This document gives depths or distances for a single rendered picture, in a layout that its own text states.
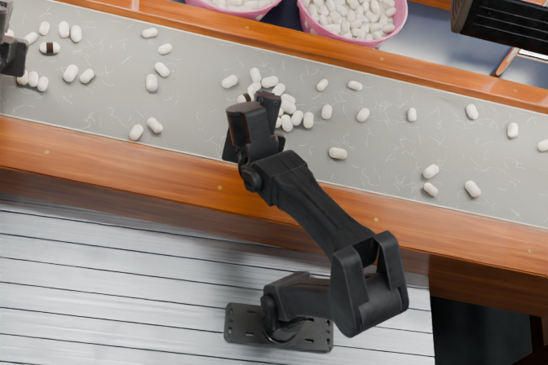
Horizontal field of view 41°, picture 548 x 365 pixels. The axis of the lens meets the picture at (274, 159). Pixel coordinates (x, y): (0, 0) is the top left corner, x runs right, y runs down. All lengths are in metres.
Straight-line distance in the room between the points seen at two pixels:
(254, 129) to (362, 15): 0.67
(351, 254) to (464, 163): 0.67
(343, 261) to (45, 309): 0.59
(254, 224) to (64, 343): 0.39
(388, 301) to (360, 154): 0.55
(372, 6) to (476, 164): 0.45
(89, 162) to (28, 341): 0.32
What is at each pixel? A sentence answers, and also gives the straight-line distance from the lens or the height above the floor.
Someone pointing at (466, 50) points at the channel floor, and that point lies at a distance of 1.89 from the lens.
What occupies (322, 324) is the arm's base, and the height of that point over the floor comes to 0.68.
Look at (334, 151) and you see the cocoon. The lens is 1.46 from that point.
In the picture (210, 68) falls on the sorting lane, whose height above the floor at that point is 0.74.
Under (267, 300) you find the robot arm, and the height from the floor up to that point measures 0.80.
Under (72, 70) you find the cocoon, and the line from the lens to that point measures 1.48.
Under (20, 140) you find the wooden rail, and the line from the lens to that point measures 1.39.
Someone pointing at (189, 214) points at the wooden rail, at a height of 0.73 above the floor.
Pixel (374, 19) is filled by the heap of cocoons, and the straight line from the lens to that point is 1.75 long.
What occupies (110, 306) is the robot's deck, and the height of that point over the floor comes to 0.67.
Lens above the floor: 1.93
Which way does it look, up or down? 56 degrees down
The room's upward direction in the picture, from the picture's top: 23 degrees clockwise
